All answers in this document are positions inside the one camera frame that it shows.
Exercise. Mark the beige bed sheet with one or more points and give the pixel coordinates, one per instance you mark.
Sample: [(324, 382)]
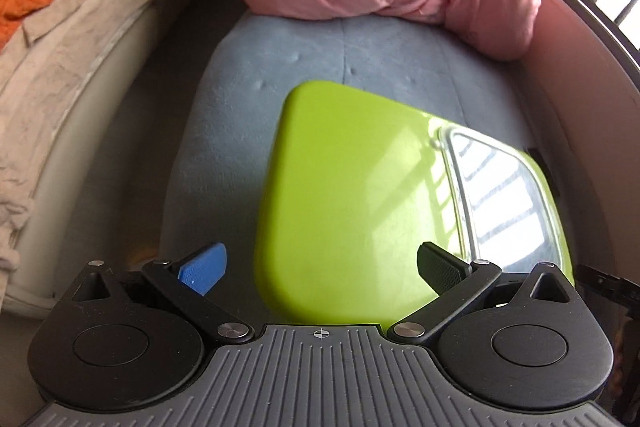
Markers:
[(55, 72)]

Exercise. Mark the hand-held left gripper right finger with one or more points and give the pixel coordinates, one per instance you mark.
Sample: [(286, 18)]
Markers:
[(442, 269)]

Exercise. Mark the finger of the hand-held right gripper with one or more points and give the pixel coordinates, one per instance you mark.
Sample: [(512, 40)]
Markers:
[(602, 282)]

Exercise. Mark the green box with clear window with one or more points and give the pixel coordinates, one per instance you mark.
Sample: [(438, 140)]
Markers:
[(350, 187)]

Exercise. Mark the grey-blue plush cushion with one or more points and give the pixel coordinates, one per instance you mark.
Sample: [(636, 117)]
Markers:
[(225, 107)]

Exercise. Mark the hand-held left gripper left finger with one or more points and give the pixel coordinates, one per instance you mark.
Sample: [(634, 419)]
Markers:
[(202, 268)]

